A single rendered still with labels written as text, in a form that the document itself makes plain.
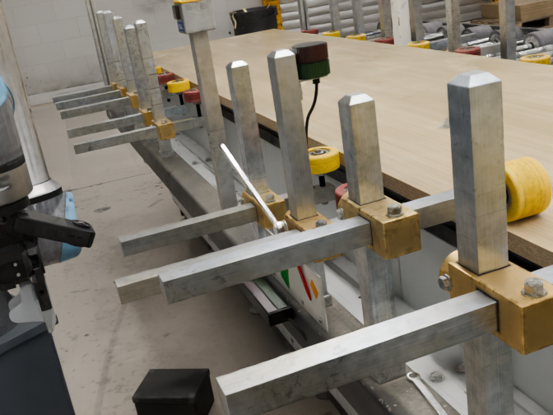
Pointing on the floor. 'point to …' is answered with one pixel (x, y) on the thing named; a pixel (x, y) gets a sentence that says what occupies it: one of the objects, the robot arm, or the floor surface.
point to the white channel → (401, 22)
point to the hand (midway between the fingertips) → (53, 322)
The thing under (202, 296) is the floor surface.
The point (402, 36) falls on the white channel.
